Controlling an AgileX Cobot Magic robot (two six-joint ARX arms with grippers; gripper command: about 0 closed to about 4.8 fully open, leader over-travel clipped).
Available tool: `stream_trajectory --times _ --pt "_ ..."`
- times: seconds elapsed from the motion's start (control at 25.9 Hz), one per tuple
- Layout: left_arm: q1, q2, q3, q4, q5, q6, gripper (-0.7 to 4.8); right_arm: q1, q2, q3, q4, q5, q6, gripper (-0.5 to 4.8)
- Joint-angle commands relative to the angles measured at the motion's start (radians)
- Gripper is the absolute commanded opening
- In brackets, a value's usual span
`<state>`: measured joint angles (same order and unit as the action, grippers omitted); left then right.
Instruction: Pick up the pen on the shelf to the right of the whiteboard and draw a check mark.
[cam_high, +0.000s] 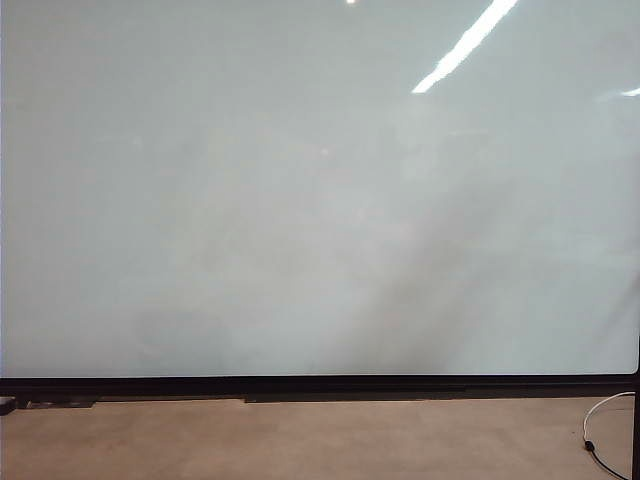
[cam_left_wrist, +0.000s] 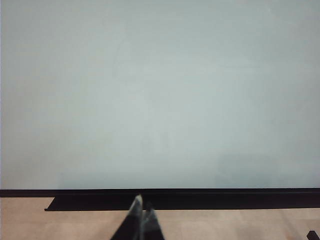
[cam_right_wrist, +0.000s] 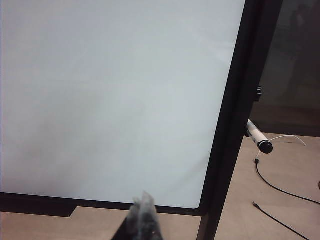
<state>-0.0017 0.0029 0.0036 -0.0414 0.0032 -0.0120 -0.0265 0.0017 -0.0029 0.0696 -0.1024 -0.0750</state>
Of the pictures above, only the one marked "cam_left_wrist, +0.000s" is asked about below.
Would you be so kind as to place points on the black whiteboard pen tray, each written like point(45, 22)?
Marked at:
point(212, 203)

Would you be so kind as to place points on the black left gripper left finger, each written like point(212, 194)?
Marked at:
point(133, 220)

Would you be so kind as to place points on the white glass whiteboard black frame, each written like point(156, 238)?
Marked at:
point(155, 95)

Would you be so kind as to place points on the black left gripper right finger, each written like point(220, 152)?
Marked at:
point(151, 225)

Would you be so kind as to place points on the small black angular object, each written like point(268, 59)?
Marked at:
point(313, 235)

